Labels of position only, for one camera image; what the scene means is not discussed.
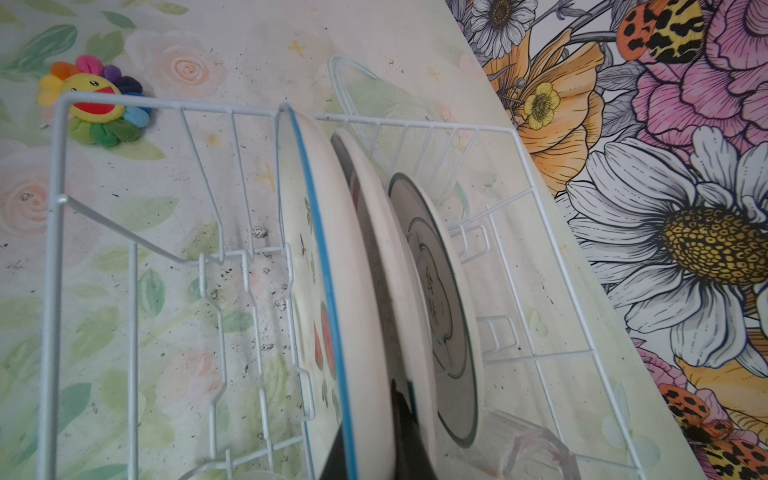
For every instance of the clear plastic cup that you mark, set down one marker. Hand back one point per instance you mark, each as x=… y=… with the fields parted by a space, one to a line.
x=510 y=447

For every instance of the strawberry pattern white plate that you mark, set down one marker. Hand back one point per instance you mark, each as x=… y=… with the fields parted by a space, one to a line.
x=399 y=296

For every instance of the colourful smiling flower toy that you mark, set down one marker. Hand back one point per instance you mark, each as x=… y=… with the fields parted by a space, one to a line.
x=92 y=123

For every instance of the blue rimmed white plate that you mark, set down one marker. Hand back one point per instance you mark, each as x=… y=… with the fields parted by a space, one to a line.
x=348 y=417

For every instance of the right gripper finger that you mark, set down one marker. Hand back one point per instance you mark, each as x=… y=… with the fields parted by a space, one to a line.
x=412 y=461

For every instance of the green rimmed white plate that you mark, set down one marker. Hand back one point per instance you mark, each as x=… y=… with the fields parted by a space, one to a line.
x=452 y=321

